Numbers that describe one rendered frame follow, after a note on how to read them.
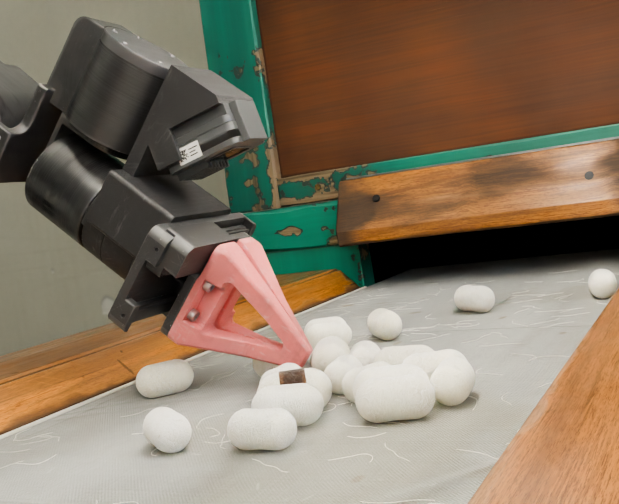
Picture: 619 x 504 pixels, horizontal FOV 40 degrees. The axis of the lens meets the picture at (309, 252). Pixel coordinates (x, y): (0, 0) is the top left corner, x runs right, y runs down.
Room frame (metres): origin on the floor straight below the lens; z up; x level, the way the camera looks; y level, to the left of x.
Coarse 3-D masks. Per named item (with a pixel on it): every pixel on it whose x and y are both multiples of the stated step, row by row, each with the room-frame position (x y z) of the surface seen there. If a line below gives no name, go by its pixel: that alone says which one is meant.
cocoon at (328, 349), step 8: (320, 344) 0.48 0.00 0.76; (328, 344) 0.48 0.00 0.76; (336, 344) 0.48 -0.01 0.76; (344, 344) 0.49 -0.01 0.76; (312, 352) 0.48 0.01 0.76; (320, 352) 0.48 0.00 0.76; (328, 352) 0.48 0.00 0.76; (336, 352) 0.48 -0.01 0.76; (344, 352) 0.48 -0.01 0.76; (312, 360) 0.48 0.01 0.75; (320, 360) 0.48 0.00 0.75; (328, 360) 0.48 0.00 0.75; (320, 368) 0.48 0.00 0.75
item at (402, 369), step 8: (368, 368) 0.40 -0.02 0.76; (376, 368) 0.40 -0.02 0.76; (384, 368) 0.40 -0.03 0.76; (392, 368) 0.40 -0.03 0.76; (400, 368) 0.39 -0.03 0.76; (408, 368) 0.39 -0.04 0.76; (416, 368) 0.39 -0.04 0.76; (360, 376) 0.40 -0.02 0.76; (368, 376) 0.39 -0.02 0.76; (376, 376) 0.39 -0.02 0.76; (384, 376) 0.39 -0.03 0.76; (392, 376) 0.39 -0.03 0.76; (424, 376) 0.39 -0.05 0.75; (360, 384) 0.39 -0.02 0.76
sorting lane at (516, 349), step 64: (448, 320) 0.63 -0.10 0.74; (512, 320) 0.59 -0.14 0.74; (576, 320) 0.56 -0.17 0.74; (128, 384) 0.55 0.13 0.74; (192, 384) 0.53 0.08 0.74; (256, 384) 0.50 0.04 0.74; (512, 384) 0.41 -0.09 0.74; (0, 448) 0.43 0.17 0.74; (64, 448) 0.41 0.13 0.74; (128, 448) 0.40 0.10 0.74; (192, 448) 0.38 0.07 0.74; (320, 448) 0.35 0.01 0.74; (384, 448) 0.34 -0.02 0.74; (448, 448) 0.33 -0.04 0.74
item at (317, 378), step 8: (312, 368) 0.42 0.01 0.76; (272, 376) 0.41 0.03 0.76; (312, 376) 0.41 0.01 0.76; (320, 376) 0.41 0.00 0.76; (264, 384) 0.41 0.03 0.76; (272, 384) 0.41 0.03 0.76; (312, 384) 0.41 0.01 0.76; (320, 384) 0.41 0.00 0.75; (328, 384) 0.41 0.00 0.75; (320, 392) 0.41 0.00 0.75; (328, 392) 0.41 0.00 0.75; (328, 400) 0.41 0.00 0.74
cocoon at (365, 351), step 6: (360, 342) 0.48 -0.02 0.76; (366, 342) 0.48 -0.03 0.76; (372, 342) 0.49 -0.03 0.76; (354, 348) 0.47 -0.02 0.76; (360, 348) 0.47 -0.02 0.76; (366, 348) 0.47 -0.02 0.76; (372, 348) 0.47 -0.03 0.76; (378, 348) 0.48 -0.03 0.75; (354, 354) 0.47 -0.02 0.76; (360, 354) 0.47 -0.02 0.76; (366, 354) 0.47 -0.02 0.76; (372, 354) 0.47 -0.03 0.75; (360, 360) 0.46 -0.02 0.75; (366, 360) 0.46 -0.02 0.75; (372, 360) 0.46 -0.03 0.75
